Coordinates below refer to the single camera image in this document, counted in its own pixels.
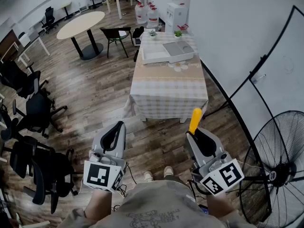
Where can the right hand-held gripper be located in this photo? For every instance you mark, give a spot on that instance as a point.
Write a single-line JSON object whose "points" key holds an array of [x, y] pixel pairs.
{"points": [[221, 174]]}

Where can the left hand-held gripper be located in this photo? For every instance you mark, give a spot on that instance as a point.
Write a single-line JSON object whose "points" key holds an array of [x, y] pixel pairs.
{"points": [[104, 174]]}

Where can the white container with grey lid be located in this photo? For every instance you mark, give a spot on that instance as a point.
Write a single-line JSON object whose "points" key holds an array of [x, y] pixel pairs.
{"points": [[178, 50]]}

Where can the person's left forearm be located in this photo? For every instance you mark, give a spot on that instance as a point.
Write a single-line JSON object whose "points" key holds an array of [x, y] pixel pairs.
{"points": [[99, 205]]}

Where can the person's right forearm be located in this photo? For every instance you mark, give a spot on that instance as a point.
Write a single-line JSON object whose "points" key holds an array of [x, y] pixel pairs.
{"points": [[219, 205]]}

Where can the white table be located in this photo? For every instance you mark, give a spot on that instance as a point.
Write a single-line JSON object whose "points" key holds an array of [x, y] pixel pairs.
{"points": [[183, 120]]}

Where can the person's right shoe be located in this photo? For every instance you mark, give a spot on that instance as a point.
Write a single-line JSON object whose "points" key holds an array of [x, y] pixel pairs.
{"points": [[168, 171]]}

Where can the person's shoe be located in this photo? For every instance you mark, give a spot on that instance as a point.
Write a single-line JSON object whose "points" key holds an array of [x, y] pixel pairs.
{"points": [[148, 176], [168, 171]]}

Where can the person's left shoe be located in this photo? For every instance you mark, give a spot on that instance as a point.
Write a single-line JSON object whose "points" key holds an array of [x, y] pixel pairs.
{"points": [[148, 176]]}

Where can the checked beige tablecloth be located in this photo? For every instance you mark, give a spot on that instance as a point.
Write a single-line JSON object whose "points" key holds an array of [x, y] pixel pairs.
{"points": [[168, 87]]}

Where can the black office chair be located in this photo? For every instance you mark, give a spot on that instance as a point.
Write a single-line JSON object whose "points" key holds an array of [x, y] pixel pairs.
{"points": [[16, 77], [7, 125], [50, 18], [54, 172], [38, 110]]}

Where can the person's beige printed shirt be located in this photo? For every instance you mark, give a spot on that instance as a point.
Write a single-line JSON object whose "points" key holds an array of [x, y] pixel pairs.
{"points": [[156, 205]]}

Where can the black floor fan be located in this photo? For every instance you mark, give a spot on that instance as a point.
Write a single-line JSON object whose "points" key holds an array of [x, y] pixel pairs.
{"points": [[282, 172]]}

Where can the dark chair with green seat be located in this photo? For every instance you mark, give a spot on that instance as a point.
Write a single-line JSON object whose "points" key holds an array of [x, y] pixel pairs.
{"points": [[116, 35]]}

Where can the black bag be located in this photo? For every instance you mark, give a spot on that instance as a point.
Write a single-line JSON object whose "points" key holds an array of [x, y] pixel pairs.
{"points": [[138, 32]]}

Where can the small grey-green potted plant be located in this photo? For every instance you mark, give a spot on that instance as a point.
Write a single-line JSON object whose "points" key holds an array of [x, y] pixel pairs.
{"points": [[152, 34]]}

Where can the small bright green potted plant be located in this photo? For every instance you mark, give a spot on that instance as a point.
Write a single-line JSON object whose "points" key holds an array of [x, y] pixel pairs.
{"points": [[178, 33]]}

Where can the round beige table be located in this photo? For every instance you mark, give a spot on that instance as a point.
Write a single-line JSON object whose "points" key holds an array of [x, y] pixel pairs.
{"points": [[80, 25]]}

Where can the red watering can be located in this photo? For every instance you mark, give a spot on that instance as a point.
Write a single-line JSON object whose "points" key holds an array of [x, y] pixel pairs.
{"points": [[183, 27]]}

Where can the white desk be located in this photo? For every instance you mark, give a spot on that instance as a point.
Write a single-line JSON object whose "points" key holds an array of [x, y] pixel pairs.
{"points": [[34, 41]]}

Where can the clear water jug red cap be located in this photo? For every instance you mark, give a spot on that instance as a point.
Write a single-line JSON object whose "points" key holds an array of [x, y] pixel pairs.
{"points": [[153, 16], [150, 4], [141, 13]]}

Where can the white water dispenser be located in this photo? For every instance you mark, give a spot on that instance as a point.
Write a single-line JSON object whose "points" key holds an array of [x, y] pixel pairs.
{"points": [[175, 16]]}

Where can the small round light table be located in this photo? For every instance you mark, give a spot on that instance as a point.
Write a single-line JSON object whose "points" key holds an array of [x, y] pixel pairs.
{"points": [[64, 5]]}

